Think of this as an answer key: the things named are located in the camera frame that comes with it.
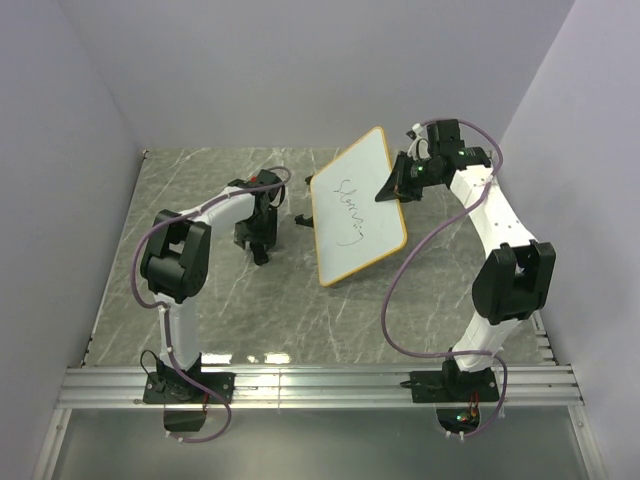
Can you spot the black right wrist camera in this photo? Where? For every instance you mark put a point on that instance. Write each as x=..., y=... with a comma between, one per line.
x=434, y=138

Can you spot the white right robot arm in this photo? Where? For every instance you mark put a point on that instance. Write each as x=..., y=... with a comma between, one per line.
x=514, y=279

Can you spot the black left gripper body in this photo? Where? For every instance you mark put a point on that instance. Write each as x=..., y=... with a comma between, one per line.
x=260, y=228

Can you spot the aluminium rail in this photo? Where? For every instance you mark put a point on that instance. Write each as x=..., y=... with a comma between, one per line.
x=310, y=387
x=543, y=343

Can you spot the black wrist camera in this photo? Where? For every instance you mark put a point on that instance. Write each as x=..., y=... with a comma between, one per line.
x=434, y=138
x=264, y=178

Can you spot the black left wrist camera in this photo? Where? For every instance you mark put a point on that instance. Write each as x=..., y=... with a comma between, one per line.
x=264, y=178

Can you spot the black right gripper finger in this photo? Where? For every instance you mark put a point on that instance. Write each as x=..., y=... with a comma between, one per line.
x=398, y=181
x=410, y=196

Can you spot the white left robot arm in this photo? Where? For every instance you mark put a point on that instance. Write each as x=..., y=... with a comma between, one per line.
x=174, y=255

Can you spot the yellow framed whiteboard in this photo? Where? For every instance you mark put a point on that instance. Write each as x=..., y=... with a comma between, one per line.
x=352, y=230

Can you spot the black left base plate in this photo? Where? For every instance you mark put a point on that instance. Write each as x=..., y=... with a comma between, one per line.
x=173, y=389

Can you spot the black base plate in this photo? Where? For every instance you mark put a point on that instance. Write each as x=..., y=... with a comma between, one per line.
x=441, y=387
x=173, y=389

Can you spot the aluminium front rail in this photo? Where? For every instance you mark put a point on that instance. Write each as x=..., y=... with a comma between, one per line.
x=310, y=387

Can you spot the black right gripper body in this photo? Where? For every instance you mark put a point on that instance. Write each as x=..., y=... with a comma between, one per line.
x=418, y=174

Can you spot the aluminium right side rail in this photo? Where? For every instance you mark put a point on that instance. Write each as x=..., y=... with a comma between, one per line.
x=543, y=343

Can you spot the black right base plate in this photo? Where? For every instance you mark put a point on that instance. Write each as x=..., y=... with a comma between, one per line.
x=441, y=387

